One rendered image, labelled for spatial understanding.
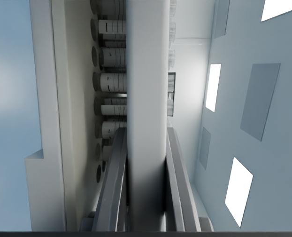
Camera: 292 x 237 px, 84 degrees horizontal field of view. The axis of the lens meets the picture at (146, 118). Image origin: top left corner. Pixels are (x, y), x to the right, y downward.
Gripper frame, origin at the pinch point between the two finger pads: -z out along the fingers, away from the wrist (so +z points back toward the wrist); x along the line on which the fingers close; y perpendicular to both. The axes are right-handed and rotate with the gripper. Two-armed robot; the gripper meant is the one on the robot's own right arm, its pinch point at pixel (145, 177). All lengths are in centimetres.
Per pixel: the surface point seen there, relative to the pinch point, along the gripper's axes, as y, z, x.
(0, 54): 32, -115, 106
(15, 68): 45, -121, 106
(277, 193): 216, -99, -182
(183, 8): 41, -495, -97
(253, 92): 131, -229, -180
